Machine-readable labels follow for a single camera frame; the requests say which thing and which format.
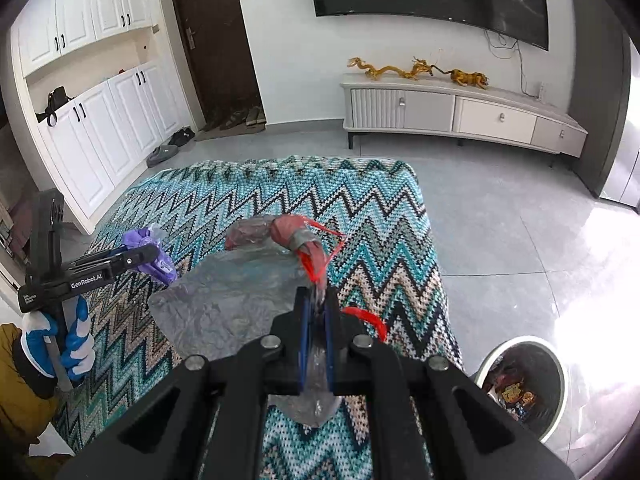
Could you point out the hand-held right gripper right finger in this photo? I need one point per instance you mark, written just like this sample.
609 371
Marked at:
331 345

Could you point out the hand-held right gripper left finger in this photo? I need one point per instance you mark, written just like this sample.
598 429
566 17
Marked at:
302 340

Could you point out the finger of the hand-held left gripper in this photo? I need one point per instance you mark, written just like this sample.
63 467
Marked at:
135 261
100 257

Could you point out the purple wrapper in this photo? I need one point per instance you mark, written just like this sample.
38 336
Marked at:
160 270

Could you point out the clear plastic bag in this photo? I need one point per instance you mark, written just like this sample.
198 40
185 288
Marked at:
225 300

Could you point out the white waste bin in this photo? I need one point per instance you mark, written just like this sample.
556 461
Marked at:
552 410

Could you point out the person's left forearm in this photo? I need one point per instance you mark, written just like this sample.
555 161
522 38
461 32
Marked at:
20 410

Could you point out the person's left hand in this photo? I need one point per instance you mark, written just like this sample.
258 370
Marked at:
80 345

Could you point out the white built-in cabinet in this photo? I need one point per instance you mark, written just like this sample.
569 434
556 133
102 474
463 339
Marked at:
100 150

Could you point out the grey slippers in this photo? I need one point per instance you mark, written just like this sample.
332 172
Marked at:
162 155

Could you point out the zigzag patterned knitted blanket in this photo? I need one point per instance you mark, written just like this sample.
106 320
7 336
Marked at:
375 240

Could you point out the black slippers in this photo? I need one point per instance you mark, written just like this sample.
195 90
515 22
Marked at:
181 136

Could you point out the black bag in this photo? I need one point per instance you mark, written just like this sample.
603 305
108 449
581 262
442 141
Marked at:
57 102

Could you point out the brown door mat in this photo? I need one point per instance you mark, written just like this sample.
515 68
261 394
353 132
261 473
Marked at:
220 134

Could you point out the dark brown shoe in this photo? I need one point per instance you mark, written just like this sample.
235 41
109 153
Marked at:
235 119
214 124

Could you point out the heap of colourful wrappers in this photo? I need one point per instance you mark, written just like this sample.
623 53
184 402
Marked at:
515 395

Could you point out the dark brown entrance door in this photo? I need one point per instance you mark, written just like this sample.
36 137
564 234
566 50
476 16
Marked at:
215 40

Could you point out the white television cabinet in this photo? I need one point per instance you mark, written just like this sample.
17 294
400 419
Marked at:
495 120

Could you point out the golden dragon figurine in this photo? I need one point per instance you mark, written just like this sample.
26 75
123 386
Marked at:
417 69
380 69

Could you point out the golden tiger figurine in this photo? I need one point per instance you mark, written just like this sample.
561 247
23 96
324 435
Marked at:
467 79

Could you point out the grey steel refrigerator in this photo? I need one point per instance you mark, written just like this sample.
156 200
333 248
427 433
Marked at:
600 85

